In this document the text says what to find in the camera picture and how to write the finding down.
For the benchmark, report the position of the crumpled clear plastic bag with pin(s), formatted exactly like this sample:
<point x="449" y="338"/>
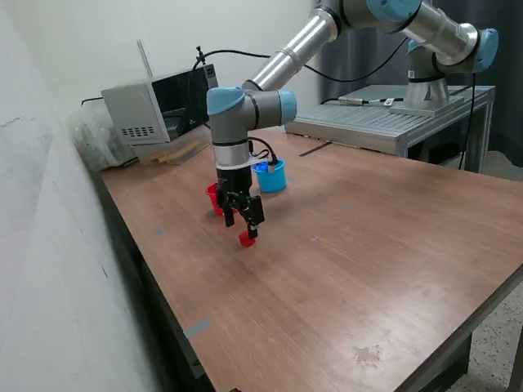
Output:
<point x="92" y="139"/>

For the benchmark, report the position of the white warning label tag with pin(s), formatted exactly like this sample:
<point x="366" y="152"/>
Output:
<point x="390" y="101"/>

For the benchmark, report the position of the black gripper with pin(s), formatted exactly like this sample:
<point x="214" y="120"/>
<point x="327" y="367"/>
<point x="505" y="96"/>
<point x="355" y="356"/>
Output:
<point x="235" y="181"/>

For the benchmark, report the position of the wooden sticks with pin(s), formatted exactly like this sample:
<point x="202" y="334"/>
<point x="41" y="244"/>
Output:
<point x="171" y="154"/>

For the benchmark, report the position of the thin white rod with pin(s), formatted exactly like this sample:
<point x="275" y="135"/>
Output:
<point x="145" y="59"/>

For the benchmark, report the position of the silver blue UR5e robot arm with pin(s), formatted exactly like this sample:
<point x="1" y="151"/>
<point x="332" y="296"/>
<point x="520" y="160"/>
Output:
<point x="229" y="134"/>

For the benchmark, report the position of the small red cube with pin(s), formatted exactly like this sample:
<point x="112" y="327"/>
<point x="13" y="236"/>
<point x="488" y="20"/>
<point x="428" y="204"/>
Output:
<point x="244" y="243"/>

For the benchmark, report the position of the red plastic cup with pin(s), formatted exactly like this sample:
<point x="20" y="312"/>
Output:
<point x="212" y="196"/>

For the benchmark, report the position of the thin dark flat strip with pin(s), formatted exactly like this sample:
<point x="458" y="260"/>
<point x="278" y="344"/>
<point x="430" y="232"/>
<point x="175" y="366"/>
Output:
<point x="314" y="149"/>

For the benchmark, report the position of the aluminium profile robot stand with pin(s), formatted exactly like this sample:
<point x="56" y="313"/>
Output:
<point x="380" y="122"/>

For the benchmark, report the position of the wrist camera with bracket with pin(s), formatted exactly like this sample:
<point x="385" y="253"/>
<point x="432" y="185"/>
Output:
<point x="265" y="166"/>

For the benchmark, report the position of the silver microwave oven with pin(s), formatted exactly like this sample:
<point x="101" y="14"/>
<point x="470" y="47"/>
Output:
<point x="135" y="110"/>

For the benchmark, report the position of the small black camera mount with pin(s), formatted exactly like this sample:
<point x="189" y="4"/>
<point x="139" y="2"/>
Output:
<point x="200" y="55"/>

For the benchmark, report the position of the clear plastic box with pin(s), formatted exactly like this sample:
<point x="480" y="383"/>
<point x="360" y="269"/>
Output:
<point x="184" y="147"/>

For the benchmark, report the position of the blue plastic cup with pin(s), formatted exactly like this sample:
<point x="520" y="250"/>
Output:
<point x="274" y="181"/>

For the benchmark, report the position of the aluminium robot mounting plate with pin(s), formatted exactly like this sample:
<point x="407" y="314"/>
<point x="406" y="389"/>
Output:
<point x="425" y="109"/>

